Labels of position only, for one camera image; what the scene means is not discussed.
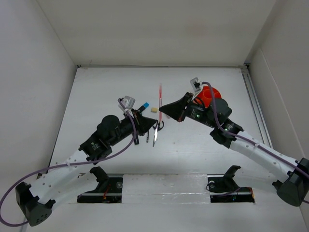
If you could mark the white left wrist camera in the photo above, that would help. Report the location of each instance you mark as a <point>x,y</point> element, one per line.
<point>126,103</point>

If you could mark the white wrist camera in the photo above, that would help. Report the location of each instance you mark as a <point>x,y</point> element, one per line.
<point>196,85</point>
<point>126,103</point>

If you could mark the blue capped black highlighter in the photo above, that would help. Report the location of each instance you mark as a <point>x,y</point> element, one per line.
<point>143,107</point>

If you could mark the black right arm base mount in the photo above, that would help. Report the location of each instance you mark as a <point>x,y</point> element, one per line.
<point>223,188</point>

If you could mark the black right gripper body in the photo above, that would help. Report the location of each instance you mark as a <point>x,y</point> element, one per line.
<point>198,113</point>

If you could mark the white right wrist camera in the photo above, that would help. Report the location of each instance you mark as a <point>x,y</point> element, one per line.
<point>196,85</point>

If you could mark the black handled scissors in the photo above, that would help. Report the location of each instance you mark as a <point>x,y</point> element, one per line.
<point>157,127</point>

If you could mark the red gel pen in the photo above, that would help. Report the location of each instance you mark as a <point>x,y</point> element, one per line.
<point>160,104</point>

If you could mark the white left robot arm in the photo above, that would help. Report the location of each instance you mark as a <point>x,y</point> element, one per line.
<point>80,172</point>

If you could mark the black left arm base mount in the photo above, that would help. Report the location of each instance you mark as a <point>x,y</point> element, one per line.
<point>108,189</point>

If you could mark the orange round desk organizer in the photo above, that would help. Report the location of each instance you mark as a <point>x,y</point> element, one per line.
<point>206,97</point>

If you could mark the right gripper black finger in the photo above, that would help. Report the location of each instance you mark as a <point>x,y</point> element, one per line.
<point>177,105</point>
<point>174,112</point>

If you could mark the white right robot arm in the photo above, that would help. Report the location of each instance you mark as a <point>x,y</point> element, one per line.
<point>292,184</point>

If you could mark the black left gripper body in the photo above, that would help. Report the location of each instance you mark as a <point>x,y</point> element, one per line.
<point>126,128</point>

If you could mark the pink capped black highlighter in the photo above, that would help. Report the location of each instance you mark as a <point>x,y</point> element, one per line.
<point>136,140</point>

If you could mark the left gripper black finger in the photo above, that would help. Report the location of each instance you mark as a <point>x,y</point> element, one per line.
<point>145,122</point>
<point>142,129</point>

